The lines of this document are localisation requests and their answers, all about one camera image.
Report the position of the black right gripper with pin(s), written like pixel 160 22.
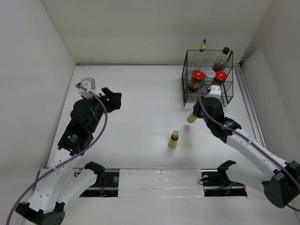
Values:
pixel 197 110

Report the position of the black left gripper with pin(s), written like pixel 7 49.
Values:
pixel 111 100

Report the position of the small yellow bottle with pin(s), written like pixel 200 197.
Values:
pixel 173 139
pixel 191 118

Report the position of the red lid jar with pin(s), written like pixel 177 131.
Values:
pixel 197 77
pixel 220 78

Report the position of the silver shaker can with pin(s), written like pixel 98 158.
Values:
pixel 209 76

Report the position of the tall dark sauce bottle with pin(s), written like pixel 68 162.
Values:
pixel 221 61

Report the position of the clear glass oil dispenser bottle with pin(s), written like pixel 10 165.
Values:
pixel 198 57

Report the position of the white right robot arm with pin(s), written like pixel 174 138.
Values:
pixel 279 179

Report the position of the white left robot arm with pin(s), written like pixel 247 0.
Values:
pixel 53 193

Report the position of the white foam block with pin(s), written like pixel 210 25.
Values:
pixel 160 183

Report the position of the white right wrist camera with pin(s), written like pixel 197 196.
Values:
pixel 213 91

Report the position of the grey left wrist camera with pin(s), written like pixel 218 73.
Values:
pixel 88 83

